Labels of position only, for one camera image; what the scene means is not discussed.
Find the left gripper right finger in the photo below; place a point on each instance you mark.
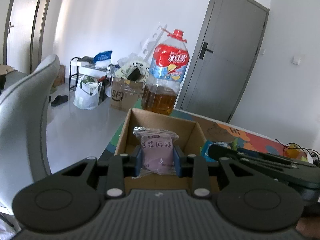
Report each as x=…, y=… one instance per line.
x=197, y=170

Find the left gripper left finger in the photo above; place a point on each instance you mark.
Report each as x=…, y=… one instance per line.
x=113, y=170

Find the purple mochi snack packet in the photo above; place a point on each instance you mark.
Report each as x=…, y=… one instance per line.
x=157, y=150

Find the open cardboard box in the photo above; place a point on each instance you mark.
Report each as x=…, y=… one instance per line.
x=157, y=182

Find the yellow box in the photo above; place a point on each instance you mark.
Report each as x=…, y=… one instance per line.
x=294, y=151

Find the colourful cartoon table mat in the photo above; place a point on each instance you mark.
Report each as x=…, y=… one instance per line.
x=225, y=134

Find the SF cardboard box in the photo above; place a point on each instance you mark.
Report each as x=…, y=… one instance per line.
x=125, y=93

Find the white plastic bag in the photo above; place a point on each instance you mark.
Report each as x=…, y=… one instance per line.
x=87, y=93

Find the black slipper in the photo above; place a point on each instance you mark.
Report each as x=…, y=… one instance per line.
x=60, y=99

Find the grey chair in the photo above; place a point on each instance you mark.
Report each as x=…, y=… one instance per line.
x=24, y=107

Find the panda pattern cushion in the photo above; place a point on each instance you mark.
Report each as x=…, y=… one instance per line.
x=135, y=70

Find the large iced tea bottle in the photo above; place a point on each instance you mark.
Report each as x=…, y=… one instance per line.
x=167, y=70

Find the brown box on floor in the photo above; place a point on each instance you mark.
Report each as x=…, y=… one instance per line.
x=60, y=79

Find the black shoe rack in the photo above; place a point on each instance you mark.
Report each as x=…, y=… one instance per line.
x=79, y=68

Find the blue bag on rack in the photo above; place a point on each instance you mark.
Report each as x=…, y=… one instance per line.
x=102, y=56

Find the white foam board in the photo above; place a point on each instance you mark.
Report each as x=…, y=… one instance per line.
x=153, y=40

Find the grey door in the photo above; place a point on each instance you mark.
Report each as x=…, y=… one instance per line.
x=23, y=36
x=224, y=57

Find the white light switch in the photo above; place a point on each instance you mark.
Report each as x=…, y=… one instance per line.
x=296, y=60

